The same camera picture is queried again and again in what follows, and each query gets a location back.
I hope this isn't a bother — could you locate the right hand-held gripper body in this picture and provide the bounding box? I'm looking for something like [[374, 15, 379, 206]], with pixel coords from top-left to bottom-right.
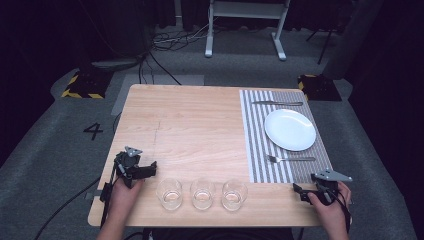
[[308, 168, 354, 205]]

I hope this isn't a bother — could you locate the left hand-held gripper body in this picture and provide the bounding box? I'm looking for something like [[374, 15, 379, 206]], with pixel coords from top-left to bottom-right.
[[113, 145, 145, 188]]

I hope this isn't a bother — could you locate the person's right hand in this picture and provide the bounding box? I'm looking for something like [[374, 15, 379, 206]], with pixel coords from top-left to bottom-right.
[[306, 181, 353, 232]]

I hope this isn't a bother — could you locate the person's left hand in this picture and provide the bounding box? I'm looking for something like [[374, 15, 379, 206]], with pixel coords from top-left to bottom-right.
[[107, 177, 146, 228]]

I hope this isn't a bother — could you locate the silver fork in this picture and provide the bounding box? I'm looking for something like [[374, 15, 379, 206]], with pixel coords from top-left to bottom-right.
[[266, 154, 317, 164]]

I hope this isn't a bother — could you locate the clear drinking glass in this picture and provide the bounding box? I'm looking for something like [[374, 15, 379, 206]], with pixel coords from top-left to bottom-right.
[[221, 179, 249, 212], [189, 178, 217, 211], [155, 178, 184, 212]]

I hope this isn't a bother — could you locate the white round plate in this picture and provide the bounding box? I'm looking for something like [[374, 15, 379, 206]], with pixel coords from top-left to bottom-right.
[[264, 108, 317, 153]]

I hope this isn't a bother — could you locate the grey striped placemat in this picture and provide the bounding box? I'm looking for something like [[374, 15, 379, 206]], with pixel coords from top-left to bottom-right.
[[238, 89, 334, 184]]

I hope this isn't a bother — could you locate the silver table knife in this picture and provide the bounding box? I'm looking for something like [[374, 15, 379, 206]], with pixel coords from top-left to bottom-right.
[[251, 100, 304, 107]]

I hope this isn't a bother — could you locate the black yellow-striped floor base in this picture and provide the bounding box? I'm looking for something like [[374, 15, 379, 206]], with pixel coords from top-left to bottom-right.
[[297, 73, 343, 102], [60, 69, 114, 100]]

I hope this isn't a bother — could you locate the round grey stand base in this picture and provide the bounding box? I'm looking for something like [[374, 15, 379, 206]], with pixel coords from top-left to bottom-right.
[[90, 57, 143, 72]]

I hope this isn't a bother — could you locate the black tripod stand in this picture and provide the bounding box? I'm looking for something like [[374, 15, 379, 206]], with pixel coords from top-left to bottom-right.
[[305, 26, 338, 66]]

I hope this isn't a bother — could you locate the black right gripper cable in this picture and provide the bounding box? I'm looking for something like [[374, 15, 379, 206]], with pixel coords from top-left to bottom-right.
[[328, 188, 354, 234]]

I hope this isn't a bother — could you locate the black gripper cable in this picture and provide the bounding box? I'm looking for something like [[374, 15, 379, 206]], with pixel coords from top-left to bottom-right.
[[99, 159, 122, 231], [328, 188, 354, 234]]

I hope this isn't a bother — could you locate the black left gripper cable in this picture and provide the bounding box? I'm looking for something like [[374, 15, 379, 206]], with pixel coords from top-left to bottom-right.
[[99, 159, 122, 231]]

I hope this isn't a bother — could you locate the thick black floor cable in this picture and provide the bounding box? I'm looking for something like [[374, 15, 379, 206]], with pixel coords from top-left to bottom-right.
[[32, 175, 103, 240]]

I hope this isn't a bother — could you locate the bundle of floor cables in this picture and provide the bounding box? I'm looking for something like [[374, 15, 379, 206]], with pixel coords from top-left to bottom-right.
[[138, 19, 214, 86]]

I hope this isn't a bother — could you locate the white metal desk frame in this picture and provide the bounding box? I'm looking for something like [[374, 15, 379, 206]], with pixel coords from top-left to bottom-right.
[[204, 0, 292, 62]]

